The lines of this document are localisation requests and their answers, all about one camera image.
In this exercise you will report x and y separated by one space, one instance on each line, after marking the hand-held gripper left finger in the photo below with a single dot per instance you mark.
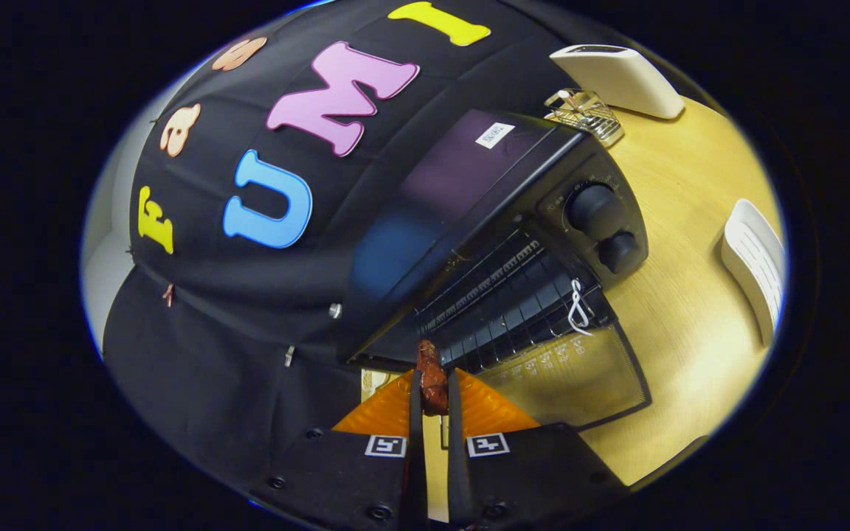
417 472

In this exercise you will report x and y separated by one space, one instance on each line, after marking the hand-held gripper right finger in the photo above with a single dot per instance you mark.
456 472

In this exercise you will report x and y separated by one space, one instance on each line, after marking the brown meat piece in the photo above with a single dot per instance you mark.
432 383

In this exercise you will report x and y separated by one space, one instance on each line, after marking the black toaster oven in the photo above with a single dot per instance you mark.
469 169

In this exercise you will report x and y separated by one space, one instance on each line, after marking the cream white toaster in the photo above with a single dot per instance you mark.
624 81

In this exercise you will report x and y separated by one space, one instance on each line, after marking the silver clip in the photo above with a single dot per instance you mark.
289 356

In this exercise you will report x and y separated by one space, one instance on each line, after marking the black backdrop cloth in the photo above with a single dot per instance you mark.
248 310

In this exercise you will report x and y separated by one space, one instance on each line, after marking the pink clip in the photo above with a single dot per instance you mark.
168 295

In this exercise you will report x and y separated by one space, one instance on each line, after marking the white ribbed rectangular dish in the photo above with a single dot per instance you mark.
753 258

